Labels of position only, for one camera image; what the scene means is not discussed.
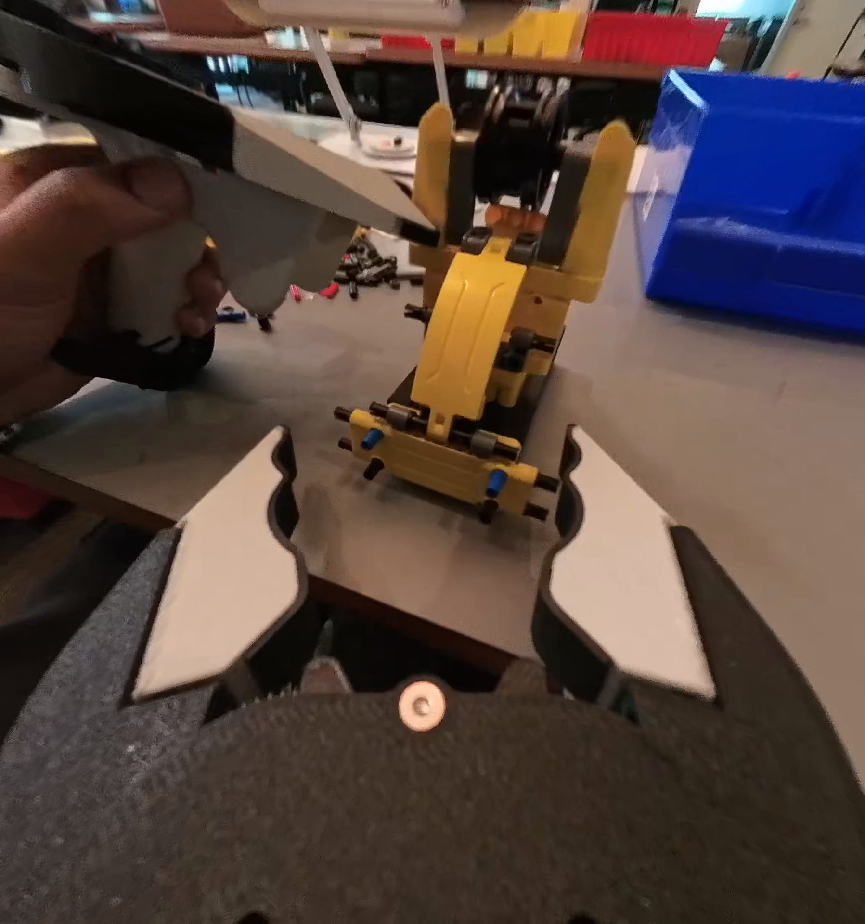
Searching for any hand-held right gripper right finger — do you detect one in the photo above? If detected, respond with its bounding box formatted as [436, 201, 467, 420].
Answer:
[532, 424, 718, 708]

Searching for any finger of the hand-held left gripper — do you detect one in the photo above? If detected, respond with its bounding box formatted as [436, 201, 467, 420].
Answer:
[187, 112, 442, 316]

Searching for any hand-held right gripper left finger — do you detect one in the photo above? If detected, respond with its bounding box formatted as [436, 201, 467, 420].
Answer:
[129, 424, 310, 705]

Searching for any yellow toy brick vehicle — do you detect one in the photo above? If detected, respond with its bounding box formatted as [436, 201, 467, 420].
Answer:
[335, 72, 639, 524]

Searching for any person's left hand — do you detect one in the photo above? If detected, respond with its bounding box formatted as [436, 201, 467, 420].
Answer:
[0, 148, 225, 434]

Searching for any pile of small brick pieces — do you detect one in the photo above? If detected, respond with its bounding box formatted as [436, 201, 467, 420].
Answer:
[216, 227, 422, 333]

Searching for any white book stand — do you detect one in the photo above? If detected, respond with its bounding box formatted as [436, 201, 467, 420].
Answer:
[258, 0, 469, 176]

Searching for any long wooden table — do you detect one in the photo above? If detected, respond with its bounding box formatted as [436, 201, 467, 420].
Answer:
[71, 18, 668, 82]

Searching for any long red plastic bin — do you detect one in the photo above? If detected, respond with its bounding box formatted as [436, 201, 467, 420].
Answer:
[582, 11, 729, 67]

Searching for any blue plastic bin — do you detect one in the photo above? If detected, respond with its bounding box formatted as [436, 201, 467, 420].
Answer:
[634, 68, 865, 340]

